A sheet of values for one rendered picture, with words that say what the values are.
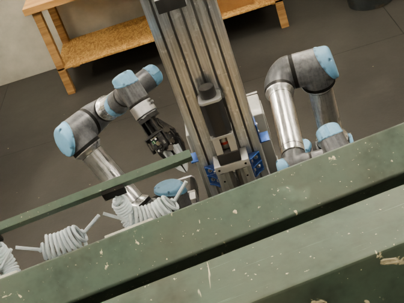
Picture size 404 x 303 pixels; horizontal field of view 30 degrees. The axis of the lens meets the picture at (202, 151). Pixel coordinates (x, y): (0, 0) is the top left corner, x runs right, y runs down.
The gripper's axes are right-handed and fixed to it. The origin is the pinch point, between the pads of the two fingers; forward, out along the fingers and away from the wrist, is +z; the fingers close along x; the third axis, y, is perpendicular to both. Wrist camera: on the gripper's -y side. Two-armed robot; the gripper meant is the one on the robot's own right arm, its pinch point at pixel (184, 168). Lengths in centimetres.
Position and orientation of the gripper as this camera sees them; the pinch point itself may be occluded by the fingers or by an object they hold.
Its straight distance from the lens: 237.5
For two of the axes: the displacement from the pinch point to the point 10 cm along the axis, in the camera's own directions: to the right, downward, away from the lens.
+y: -2.9, 1.8, -9.4
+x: 7.8, -5.2, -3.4
